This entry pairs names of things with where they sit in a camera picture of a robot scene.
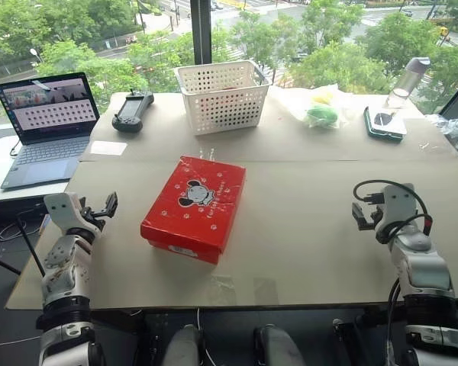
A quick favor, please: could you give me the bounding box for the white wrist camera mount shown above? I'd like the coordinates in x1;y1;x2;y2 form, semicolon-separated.
44;192;103;234
373;184;420;234

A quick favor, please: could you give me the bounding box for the clear tape patch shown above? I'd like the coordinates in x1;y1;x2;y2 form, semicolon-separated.
253;277;280;306
208;274;238;306

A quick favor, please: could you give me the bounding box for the black handheld remote controller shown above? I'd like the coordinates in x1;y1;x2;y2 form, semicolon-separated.
111;88;155;133

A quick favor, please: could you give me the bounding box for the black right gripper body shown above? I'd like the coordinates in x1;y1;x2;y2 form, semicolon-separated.
363;203;387;230

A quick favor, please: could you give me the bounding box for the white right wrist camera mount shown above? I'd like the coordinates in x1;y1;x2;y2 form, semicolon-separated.
373;184;420;234

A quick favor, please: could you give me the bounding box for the green-edged white flat case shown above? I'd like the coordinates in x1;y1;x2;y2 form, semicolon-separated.
363;105;409;144

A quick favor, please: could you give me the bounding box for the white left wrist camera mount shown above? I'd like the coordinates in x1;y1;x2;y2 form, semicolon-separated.
44;192;103;234

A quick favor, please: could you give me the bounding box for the dark window mullion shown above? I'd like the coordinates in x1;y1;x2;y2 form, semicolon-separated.
189;0;213;66

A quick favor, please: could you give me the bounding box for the thin white cable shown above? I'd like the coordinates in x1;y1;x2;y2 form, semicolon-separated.
196;307;216;366

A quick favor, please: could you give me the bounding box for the thin black rod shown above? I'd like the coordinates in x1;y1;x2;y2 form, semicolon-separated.
15;216;46;277

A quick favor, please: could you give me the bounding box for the white paper card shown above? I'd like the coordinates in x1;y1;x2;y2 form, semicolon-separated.
90;140;129;156

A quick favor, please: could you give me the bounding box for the grey rounded shape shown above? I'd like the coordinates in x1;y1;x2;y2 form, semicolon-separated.
253;323;305;366
161;323;208;366

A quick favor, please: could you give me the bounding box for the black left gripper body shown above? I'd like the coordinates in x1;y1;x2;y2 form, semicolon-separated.
77;196;108;232

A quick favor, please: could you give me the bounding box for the green round object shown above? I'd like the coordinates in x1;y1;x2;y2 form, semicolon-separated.
306;104;339;126

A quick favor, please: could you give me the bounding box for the grey open laptop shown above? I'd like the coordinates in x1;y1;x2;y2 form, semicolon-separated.
0;72;102;191

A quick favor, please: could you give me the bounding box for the clear plastic bag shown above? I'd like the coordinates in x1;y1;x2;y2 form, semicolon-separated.
285;84;353;131

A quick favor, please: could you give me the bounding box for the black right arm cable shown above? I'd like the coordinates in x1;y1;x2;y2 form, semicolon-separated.
353;179;434;245

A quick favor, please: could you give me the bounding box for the white perforated plastic basket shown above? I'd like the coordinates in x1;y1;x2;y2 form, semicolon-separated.
174;59;272;136

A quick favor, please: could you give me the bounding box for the crumpled clear plastic wrap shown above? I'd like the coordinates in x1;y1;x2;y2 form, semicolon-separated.
426;113;458;154

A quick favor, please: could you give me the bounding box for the clear bottle grey cap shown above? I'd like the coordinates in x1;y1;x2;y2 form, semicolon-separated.
384;56;432;110

